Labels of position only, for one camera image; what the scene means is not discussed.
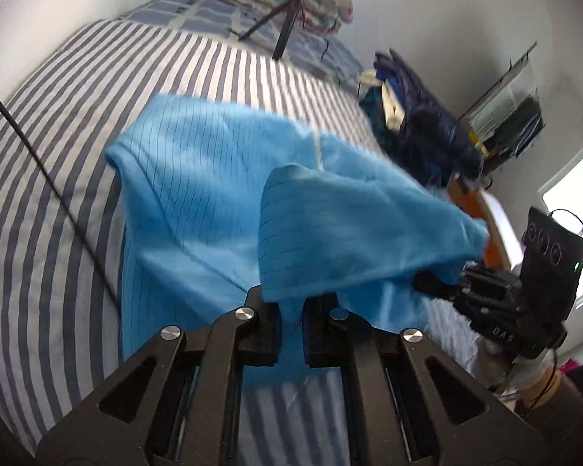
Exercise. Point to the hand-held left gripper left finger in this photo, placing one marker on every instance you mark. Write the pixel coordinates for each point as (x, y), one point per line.
(260, 344)

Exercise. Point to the pile of dark folded clothes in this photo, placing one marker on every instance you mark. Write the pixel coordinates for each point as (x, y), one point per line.
(427, 126)

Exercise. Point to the person's right forearm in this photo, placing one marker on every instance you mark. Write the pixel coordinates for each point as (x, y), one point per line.
(563, 398)

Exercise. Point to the striped bed sheet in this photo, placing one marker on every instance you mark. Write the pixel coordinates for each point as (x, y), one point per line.
(53, 155)

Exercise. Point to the striped hanging cloth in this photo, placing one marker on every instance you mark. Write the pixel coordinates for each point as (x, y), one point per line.
(500, 102)

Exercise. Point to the pink cloth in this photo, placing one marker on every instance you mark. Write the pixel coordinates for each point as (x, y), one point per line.
(571, 365)

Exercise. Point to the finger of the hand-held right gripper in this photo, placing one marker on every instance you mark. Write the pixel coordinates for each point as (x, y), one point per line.
(486, 296)

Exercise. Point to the window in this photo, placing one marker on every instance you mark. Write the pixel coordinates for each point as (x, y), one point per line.
(571, 179)

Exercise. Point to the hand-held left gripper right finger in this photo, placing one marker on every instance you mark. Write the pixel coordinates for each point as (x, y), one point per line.
(320, 344)

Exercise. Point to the dark hanging clothes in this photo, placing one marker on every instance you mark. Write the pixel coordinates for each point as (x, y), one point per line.
(520, 126)

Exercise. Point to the light blue work coat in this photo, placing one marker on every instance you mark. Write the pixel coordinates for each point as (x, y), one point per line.
(199, 179)

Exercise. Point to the white lace cover cloth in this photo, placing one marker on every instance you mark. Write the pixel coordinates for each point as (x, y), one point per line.
(503, 218)

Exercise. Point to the black clothes rack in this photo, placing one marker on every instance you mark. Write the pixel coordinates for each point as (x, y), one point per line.
(515, 63)

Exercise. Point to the yellow crate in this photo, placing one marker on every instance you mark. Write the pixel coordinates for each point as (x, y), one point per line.
(477, 143)

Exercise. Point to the black tripod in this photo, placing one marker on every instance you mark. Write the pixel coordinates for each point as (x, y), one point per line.
(285, 34)

